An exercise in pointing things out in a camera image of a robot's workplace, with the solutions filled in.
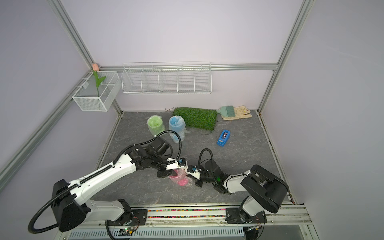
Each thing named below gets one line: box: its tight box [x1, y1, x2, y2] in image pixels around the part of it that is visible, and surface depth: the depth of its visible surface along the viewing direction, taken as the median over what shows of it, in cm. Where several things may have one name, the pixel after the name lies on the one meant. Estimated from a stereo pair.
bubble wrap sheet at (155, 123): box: [147, 115, 165, 136], surface depth 96 cm
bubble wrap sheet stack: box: [169, 168, 197, 187], surface depth 84 cm
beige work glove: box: [221, 105, 252, 121], surface depth 122 cm
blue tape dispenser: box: [217, 129, 231, 147], surface depth 102 cm
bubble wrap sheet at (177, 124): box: [168, 115, 188, 144], surface depth 95 cm
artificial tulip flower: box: [92, 63, 107, 98], surface depth 92 cm
